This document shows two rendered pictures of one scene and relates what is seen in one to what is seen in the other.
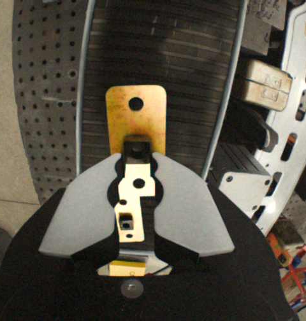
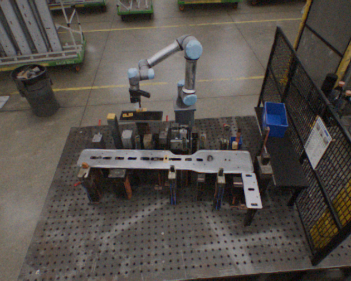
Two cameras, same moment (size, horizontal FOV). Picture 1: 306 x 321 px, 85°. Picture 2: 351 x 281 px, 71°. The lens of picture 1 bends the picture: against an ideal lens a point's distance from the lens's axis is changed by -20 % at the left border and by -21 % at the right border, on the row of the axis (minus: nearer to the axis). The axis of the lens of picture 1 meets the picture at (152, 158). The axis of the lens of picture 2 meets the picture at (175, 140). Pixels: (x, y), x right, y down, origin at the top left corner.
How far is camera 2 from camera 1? 2.00 m
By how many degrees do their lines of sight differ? 55
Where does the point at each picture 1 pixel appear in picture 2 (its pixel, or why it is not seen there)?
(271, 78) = (149, 137)
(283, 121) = (139, 154)
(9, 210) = (72, 122)
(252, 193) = (126, 135)
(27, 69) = (153, 125)
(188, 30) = (152, 117)
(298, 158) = (128, 162)
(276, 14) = (162, 136)
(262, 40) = (155, 132)
